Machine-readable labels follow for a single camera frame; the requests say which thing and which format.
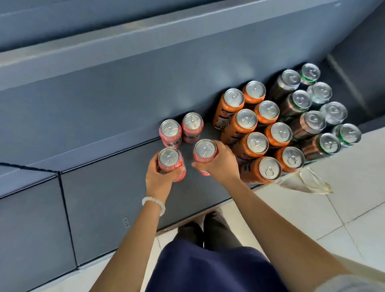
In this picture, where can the person's right hand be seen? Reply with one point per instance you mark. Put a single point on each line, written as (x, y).
(222, 168)

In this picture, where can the person's left hand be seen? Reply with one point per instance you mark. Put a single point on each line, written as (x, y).
(159, 183)

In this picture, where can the pink printed soda can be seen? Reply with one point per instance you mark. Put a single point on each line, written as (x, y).
(192, 121)
(170, 127)
(168, 157)
(205, 149)

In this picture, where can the grey metal shelf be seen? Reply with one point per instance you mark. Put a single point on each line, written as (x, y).
(120, 195)

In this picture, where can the orange striped soda can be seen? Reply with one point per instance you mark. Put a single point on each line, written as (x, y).
(234, 97)
(257, 143)
(268, 109)
(254, 89)
(246, 118)
(281, 132)

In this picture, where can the group of orange cans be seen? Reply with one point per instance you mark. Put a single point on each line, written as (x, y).
(270, 169)

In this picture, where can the person's right forearm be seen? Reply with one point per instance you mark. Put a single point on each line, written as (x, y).
(285, 240)

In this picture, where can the person's left forearm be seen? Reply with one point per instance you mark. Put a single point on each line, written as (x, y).
(129, 255)

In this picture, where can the dark grey shelf unit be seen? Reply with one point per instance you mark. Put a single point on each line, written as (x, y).
(361, 75)

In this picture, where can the clear plastic bag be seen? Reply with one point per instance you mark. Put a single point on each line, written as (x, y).
(303, 183)

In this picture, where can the navy blue shirt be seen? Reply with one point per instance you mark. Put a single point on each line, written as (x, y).
(210, 270)

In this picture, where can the light grey shirt sleeve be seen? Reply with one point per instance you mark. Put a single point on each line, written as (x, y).
(352, 285)

